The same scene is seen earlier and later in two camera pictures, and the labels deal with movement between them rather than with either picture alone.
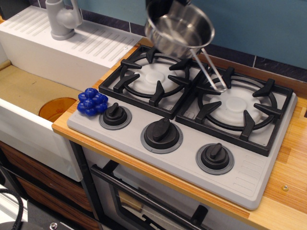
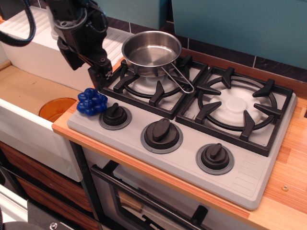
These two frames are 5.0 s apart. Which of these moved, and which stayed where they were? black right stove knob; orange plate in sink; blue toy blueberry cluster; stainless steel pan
Moved: stainless steel pan
Stayed: black right stove knob; orange plate in sink; blue toy blueberry cluster
